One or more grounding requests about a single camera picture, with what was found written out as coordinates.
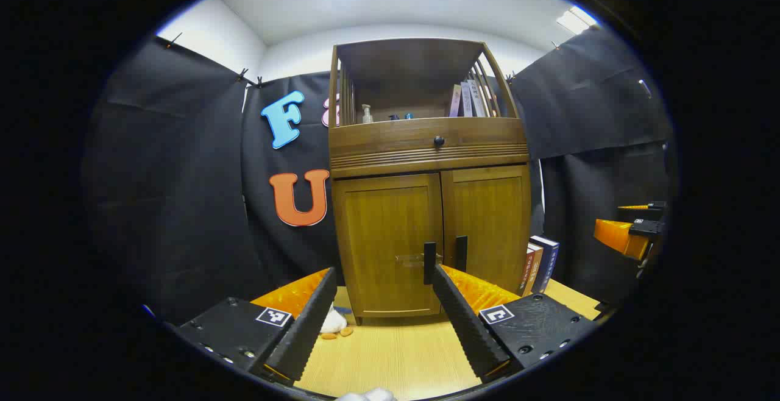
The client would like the blue book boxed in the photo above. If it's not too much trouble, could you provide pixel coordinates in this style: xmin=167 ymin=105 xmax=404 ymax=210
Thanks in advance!
xmin=531 ymin=235 xmax=560 ymax=294

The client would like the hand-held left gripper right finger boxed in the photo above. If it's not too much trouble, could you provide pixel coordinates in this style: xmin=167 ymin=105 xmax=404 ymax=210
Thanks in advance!
xmin=431 ymin=264 xmax=601 ymax=385

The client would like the wooden shoe cabinet door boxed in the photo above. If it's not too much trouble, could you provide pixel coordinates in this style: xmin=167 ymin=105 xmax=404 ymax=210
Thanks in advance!
xmin=332 ymin=172 xmax=444 ymax=319
xmin=440 ymin=165 xmax=532 ymax=296

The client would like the tan book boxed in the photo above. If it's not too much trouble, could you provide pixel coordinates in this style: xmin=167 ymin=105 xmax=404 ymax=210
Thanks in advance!
xmin=528 ymin=243 xmax=544 ymax=296

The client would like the wooden double-door shoe cabinet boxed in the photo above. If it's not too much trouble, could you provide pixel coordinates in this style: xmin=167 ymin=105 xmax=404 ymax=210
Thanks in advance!
xmin=328 ymin=37 xmax=533 ymax=320

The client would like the penguin plush toy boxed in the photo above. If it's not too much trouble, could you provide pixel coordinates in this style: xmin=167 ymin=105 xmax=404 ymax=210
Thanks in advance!
xmin=318 ymin=303 xmax=355 ymax=341

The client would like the red-brown book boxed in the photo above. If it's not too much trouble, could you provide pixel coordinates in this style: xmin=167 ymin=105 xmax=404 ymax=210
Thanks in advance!
xmin=521 ymin=249 xmax=537 ymax=297

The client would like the wooden cabinet drawer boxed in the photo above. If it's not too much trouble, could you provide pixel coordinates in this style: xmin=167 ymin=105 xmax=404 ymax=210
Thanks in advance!
xmin=329 ymin=117 xmax=528 ymax=161

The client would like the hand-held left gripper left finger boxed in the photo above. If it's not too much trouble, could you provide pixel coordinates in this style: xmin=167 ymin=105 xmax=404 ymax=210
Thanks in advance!
xmin=174 ymin=267 xmax=339 ymax=385

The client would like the black backdrop cloth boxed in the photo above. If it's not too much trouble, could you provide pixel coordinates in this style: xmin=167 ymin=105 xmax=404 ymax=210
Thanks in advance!
xmin=82 ymin=23 xmax=674 ymax=328

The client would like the ceiling light panel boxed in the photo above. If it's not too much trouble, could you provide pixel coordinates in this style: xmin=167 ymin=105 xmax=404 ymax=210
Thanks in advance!
xmin=556 ymin=5 xmax=598 ymax=35

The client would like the white book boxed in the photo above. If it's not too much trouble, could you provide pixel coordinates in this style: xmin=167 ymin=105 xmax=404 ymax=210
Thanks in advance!
xmin=468 ymin=79 xmax=488 ymax=118

